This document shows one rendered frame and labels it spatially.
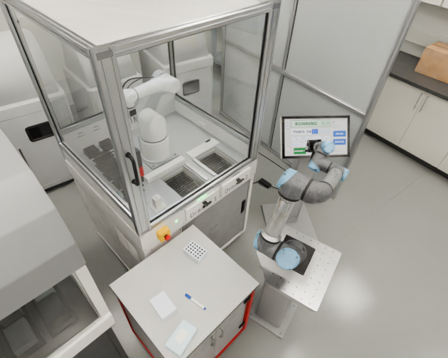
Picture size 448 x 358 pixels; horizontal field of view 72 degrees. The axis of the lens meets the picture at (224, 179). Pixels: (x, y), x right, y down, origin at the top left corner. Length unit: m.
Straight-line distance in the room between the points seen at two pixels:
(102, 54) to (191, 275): 1.25
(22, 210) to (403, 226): 3.24
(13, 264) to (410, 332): 2.66
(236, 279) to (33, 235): 1.13
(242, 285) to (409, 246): 2.01
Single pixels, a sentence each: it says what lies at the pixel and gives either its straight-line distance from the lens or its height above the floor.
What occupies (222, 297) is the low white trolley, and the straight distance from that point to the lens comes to 1.82.
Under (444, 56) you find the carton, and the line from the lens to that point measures 4.27.
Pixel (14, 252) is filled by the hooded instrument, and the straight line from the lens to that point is 1.15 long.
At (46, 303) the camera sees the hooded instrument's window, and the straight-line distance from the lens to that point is 1.38.
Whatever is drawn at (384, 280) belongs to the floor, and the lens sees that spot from 3.11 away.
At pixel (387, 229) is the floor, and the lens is 3.48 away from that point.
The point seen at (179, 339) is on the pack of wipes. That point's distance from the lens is 1.70.
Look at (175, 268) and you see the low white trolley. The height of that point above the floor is 0.76.
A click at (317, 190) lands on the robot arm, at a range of 1.49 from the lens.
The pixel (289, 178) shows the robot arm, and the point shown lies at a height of 1.41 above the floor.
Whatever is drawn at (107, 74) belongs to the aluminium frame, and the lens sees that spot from 1.22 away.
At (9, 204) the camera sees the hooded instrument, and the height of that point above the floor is 1.69.
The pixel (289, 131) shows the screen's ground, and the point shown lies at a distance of 2.32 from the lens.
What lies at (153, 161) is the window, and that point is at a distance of 1.56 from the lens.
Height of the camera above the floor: 2.41
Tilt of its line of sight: 44 degrees down
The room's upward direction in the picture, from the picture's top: 3 degrees clockwise
